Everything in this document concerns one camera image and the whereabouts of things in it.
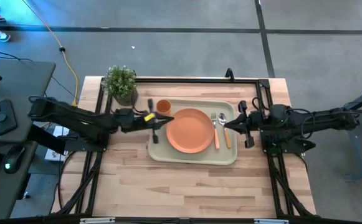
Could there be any black control box with knob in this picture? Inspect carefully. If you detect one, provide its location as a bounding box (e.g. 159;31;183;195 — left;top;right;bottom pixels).
0;99;19;136

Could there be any black aluminium table frame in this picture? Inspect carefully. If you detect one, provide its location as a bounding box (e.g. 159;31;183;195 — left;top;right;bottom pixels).
51;76;317;219

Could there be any black floor cable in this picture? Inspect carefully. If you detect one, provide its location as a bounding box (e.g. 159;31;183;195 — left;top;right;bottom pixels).
0;48;32;62

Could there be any orange plastic cup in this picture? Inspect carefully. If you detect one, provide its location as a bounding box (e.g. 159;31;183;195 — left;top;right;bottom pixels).
155;98;172;116

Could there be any orange round plate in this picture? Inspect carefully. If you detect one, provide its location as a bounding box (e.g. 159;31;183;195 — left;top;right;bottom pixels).
165;108;215;154

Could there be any green potted plant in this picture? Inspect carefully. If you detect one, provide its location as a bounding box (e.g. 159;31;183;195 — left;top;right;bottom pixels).
101;64;140;107

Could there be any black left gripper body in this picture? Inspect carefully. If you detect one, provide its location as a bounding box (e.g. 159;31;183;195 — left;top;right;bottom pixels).
127;98;160;145

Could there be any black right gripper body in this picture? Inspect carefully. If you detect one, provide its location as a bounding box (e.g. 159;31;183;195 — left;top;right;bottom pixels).
237;100;264;149

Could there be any grey desk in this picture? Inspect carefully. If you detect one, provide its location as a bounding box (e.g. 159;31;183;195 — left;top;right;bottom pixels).
0;58;57;144
0;141;39;220

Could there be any beige plastic tray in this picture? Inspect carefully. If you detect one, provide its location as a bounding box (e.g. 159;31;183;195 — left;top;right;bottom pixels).
148;98;239;166

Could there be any fork with orange handle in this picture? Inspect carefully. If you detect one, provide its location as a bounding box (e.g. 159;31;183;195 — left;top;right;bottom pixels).
211;112;221;150

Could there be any black computer mouse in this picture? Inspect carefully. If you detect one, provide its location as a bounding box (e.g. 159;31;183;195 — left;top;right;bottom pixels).
2;145;26;174

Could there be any yellow cable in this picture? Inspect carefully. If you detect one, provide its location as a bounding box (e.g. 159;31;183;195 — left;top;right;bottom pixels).
21;0;79;107

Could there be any spoon with orange handle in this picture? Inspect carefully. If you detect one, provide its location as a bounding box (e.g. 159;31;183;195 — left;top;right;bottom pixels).
218;112;232;149

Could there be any silver hinge bracket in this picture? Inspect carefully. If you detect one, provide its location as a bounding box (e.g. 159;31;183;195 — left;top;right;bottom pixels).
80;217;116;224
254;218;290;224

